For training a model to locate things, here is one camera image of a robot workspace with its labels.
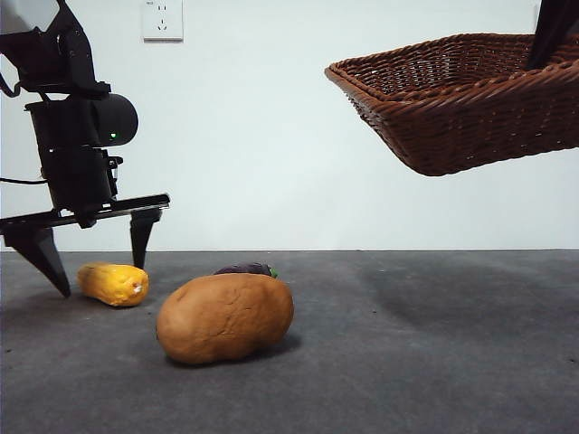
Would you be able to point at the white wall socket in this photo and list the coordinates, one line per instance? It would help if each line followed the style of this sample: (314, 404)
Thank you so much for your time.
(164, 20)

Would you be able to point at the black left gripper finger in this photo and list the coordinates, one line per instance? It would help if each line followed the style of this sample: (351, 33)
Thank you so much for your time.
(141, 235)
(43, 257)

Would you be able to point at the brown potato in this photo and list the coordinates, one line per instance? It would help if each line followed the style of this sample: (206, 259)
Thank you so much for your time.
(226, 318)

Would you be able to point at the purple eggplant with green stem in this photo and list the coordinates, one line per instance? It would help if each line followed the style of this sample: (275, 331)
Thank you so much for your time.
(246, 269)

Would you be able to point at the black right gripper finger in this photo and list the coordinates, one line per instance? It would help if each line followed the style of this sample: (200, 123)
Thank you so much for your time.
(549, 31)

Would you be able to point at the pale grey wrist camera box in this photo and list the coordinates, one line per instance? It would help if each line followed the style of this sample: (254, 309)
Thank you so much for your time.
(27, 13)

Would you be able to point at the brown wicker basket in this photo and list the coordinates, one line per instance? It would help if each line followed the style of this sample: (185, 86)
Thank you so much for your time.
(461, 117)

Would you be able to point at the yellow corn cob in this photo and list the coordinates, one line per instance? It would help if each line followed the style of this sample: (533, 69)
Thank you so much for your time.
(113, 282)

